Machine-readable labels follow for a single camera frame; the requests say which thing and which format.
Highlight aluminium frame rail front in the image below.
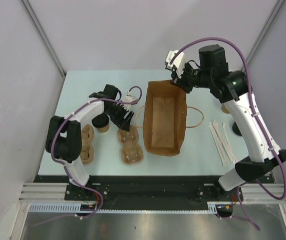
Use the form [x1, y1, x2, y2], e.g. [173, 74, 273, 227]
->
[19, 182, 286, 204]

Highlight brown paper bag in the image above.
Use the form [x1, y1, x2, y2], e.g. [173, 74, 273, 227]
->
[135, 79, 205, 157]

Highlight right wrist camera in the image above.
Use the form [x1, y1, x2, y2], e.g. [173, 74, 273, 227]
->
[165, 50, 186, 79]

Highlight grey slotted cable duct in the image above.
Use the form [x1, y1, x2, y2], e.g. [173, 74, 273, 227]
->
[29, 202, 225, 215]

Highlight brown paper coffee cup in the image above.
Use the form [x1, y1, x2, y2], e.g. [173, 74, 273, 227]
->
[96, 123, 110, 133]

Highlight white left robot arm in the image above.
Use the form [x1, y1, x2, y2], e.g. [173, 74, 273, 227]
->
[45, 84, 142, 200]

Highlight black coffee cup lid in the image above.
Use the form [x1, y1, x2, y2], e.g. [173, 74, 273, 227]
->
[92, 115, 109, 129]

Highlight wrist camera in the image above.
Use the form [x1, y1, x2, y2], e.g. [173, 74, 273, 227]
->
[165, 50, 186, 79]
[122, 91, 138, 105]

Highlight stacked paper cups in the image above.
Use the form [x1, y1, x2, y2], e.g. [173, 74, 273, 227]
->
[221, 104, 230, 114]

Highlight white wrapped straw three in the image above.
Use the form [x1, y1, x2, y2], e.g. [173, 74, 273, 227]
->
[216, 132, 229, 167]

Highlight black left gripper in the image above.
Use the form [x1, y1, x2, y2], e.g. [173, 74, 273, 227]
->
[104, 102, 134, 132]

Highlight stack of black lids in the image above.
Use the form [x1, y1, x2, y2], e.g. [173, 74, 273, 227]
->
[232, 122, 242, 136]

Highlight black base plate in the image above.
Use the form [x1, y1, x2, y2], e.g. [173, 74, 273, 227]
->
[34, 175, 243, 210]

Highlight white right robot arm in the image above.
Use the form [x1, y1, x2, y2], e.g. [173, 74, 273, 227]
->
[165, 44, 286, 201]

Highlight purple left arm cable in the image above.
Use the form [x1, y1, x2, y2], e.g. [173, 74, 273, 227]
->
[31, 86, 143, 227]

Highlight brown pulp cup carrier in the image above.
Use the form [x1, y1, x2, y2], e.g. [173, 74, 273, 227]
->
[117, 125, 144, 165]

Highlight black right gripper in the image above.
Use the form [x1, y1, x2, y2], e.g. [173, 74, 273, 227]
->
[171, 61, 213, 94]

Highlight aluminium frame post left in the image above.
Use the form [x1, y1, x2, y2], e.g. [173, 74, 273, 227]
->
[20, 0, 67, 79]

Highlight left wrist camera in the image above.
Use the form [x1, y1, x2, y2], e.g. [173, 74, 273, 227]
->
[122, 91, 138, 105]

